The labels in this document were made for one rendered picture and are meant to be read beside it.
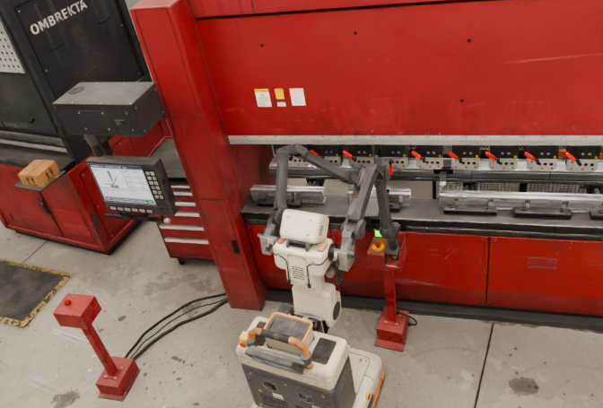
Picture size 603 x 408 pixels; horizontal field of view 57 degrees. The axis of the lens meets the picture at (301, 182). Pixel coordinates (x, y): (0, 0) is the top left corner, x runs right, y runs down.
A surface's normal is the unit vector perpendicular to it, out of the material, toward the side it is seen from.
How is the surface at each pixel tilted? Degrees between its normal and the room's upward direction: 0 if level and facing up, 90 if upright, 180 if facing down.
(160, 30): 90
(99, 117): 91
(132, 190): 90
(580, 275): 90
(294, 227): 47
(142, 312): 0
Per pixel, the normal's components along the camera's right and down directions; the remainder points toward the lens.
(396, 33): -0.25, 0.59
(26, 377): -0.15, -0.80
